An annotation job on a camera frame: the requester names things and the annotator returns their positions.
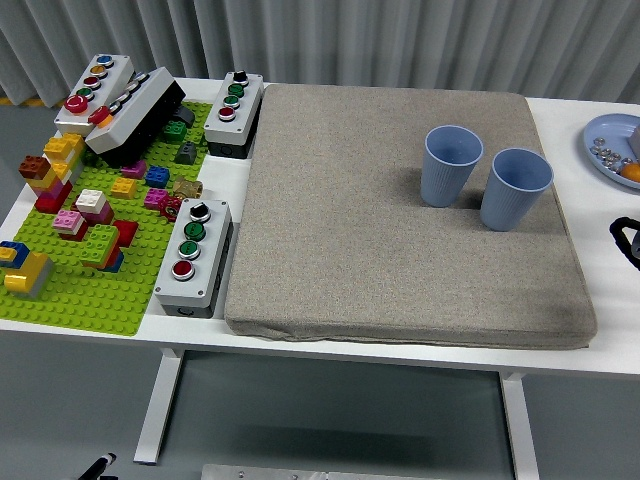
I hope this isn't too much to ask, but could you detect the green orange brick stack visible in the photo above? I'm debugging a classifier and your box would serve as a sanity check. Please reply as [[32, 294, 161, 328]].
[[79, 223, 126, 274]]

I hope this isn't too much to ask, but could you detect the red toy brick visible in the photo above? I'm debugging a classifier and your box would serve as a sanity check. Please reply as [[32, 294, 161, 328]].
[[113, 219, 140, 249]]

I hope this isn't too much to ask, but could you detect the green brick baseplate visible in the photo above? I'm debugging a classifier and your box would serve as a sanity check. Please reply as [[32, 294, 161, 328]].
[[0, 101, 214, 337]]

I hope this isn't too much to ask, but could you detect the white-topped magenta brick stack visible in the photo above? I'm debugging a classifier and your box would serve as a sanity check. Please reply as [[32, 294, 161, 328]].
[[74, 188, 116, 226]]

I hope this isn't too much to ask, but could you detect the white table leg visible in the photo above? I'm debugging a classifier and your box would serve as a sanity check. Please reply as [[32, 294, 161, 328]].
[[498, 372, 540, 480], [133, 348, 185, 466]]

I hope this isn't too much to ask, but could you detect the brown yellow red brick tower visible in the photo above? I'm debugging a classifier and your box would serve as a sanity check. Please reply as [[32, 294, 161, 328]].
[[18, 132, 87, 215]]

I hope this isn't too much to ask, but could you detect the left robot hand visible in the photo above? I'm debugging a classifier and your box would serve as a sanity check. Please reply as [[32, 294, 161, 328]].
[[77, 452, 119, 480]]

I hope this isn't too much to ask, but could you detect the grey pleated curtain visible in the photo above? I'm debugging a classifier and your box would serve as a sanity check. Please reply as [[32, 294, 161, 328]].
[[0, 0, 640, 106]]

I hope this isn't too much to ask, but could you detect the green toy brick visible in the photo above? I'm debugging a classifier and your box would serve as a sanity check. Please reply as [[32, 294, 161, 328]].
[[162, 120, 188, 145]]

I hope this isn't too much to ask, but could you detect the blue ribbed plastic cup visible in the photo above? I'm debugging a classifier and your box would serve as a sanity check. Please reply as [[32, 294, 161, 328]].
[[479, 147, 554, 232], [419, 124, 485, 208]]

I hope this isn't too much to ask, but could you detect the blue toy brick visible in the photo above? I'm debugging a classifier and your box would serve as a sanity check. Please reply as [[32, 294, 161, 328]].
[[144, 165, 171, 190]]

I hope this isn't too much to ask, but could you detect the yellow toy brick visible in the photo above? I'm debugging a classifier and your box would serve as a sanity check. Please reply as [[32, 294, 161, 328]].
[[110, 177, 138, 200]]

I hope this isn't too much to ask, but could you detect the grey four-button control box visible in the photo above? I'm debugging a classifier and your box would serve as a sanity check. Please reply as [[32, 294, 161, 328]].
[[203, 71, 265, 160], [153, 198, 234, 319]]

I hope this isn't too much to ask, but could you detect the grey-brown fabric mat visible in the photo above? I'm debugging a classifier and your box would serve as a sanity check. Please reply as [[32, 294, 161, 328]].
[[223, 83, 599, 350]]

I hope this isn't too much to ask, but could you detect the black curved toy piece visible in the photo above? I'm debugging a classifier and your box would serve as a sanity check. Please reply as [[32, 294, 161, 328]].
[[169, 106, 196, 129]]

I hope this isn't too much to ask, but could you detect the pink-topped brick stack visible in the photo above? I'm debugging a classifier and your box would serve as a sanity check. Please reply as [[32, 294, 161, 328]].
[[52, 208, 90, 243]]

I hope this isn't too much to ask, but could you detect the blue plate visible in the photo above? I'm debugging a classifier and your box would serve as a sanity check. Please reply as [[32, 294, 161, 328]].
[[582, 113, 640, 190]]

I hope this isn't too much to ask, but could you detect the grey five-button control box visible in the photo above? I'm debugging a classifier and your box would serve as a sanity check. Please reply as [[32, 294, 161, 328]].
[[53, 53, 135, 136]]

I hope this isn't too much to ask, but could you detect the long grey button control box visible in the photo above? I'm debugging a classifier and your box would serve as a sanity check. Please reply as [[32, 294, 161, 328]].
[[84, 67, 187, 168]]

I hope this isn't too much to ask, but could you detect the blue yellow grey brick stack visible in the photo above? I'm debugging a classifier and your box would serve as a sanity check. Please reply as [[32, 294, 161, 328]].
[[0, 240, 55, 300]]

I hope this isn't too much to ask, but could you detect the brass valve with red handle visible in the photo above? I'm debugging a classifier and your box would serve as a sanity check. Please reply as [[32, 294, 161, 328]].
[[159, 175, 204, 221]]

